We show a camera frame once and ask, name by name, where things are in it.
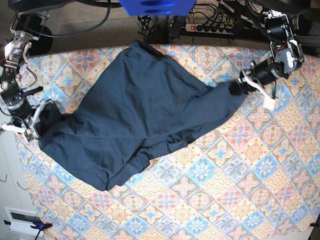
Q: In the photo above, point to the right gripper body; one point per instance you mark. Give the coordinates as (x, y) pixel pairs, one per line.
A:
(24, 116)

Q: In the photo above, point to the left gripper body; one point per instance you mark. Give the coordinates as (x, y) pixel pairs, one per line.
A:
(262, 74)

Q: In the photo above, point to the dark navy t-shirt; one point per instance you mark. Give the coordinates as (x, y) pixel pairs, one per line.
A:
(143, 106)

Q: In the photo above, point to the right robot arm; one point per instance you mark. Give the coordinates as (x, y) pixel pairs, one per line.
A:
(26, 28)

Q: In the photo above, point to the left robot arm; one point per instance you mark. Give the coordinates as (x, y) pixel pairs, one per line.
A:
(286, 54)

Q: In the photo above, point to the white power strip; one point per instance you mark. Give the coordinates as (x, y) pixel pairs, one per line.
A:
(211, 29)

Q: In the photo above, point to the patterned colourful tablecloth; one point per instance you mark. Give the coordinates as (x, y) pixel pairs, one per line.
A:
(255, 177)

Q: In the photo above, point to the blue orange clamp bottom left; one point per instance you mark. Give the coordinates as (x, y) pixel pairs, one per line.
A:
(37, 226)

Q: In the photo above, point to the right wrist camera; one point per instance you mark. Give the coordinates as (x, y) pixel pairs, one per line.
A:
(31, 134)

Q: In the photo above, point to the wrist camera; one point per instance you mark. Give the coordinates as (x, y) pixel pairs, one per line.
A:
(270, 103)
(31, 134)

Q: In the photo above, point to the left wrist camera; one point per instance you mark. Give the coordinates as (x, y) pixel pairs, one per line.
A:
(270, 103)

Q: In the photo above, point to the white wall outlet box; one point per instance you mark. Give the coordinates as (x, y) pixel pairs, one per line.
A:
(22, 220)

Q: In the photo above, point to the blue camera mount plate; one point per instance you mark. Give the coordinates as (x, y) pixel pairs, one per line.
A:
(157, 7)

